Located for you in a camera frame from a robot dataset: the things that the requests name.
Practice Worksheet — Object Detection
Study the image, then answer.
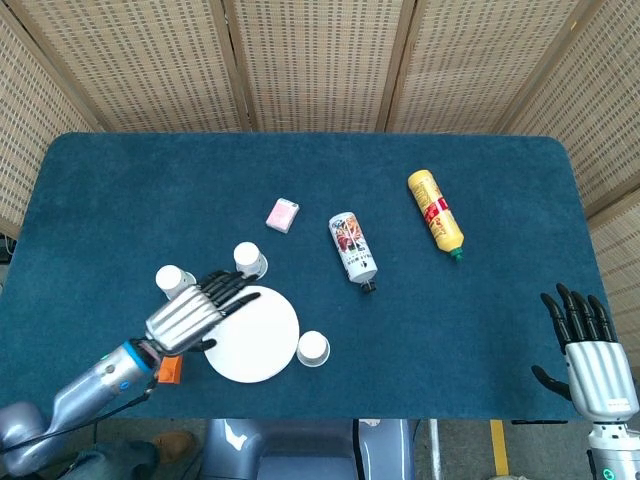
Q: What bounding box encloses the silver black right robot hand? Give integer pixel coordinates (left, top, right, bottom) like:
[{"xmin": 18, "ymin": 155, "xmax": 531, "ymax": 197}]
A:
[{"xmin": 530, "ymin": 282, "xmax": 635, "ymax": 425}]

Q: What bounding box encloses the grey robot torso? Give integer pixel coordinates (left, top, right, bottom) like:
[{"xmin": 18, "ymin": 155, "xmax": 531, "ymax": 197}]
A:
[{"xmin": 201, "ymin": 418, "xmax": 417, "ymax": 480}]

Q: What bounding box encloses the white table leg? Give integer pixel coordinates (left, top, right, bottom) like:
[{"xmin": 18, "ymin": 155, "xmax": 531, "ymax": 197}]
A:
[{"xmin": 427, "ymin": 419, "xmax": 444, "ymax": 480}]

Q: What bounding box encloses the woven bamboo screen panel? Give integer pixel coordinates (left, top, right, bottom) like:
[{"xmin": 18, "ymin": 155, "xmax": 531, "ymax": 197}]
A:
[
  {"xmin": 383, "ymin": 0, "xmax": 610, "ymax": 135},
  {"xmin": 9, "ymin": 0, "xmax": 250, "ymax": 134},
  {"xmin": 499, "ymin": 0, "xmax": 640, "ymax": 354},
  {"xmin": 222, "ymin": 0, "xmax": 417, "ymax": 134},
  {"xmin": 0, "ymin": 7, "xmax": 104, "ymax": 237}
]

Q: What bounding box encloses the yellow floor tape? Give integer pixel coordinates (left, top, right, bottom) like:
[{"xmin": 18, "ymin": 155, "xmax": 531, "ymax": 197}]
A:
[{"xmin": 489, "ymin": 419, "xmax": 511, "ymax": 476}]

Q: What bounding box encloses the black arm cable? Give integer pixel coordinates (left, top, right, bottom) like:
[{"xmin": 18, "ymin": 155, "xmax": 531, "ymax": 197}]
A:
[{"xmin": 0, "ymin": 382, "xmax": 157, "ymax": 455}]

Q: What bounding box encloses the blue felt table cover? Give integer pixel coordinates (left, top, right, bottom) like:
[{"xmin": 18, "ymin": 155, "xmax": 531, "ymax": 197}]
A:
[{"xmin": 0, "ymin": 132, "xmax": 602, "ymax": 422}]

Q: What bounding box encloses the white printed spray bottle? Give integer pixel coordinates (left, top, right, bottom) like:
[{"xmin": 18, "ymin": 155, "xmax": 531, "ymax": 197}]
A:
[{"xmin": 328, "ymin": 212, "xmax": 380, "ymax": 295}]

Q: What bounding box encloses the brown leather shoe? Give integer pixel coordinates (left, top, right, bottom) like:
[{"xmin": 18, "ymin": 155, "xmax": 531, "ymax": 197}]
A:
[{"xmin": 151, "ymin": 430, "xmax": 198, "ymax": 464}]

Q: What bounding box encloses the pink small box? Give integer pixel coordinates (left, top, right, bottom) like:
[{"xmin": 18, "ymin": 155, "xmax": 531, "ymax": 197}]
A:
[{"xmin": 265, "ymin": 197, "xmax": 301, "ymax": 234}]

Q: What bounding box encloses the blue jeans leg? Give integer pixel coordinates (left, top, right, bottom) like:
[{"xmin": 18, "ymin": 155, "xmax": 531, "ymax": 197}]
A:
[{"xmin": 59, "ymin": 439, "xmax": 162, "ymax": 480}]

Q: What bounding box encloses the white round plate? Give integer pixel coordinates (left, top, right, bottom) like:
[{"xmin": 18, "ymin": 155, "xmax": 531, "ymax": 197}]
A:
[{"xmin": 202, "ymin": 285, "xmax": 301, "ymax": 385}]

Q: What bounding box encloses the orange toy block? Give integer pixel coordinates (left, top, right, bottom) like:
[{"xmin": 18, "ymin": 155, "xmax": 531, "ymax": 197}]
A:
[{"xmin": 157, "ymin": 355, "xmax": 182, "ymax": 385}]

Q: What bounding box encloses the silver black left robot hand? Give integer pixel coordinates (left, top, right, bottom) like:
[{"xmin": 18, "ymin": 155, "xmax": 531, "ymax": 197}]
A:
[{"xmin": 144, "ymin": 270, "xmax": 262, "ymax": 355}]

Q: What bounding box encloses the white paper cup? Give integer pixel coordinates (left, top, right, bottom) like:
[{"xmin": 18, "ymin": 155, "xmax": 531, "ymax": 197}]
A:
[
  {"xmin": 295, "ymin": 330, "xmax": 331, "ymax": 369},
  {"xmin": 232, "ymin": 241, "xmax": 268, "ymax": 278},
  {"xmin": 154, "ymin": 264, "xmax": 197, "ymax": 302}
]

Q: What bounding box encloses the yellow mustard squeeze bottle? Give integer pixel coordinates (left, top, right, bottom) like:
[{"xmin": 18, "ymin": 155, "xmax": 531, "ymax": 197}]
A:
[{"xmin": 406, "ymin": 169, "xmax": 465, "ymax": 263}]

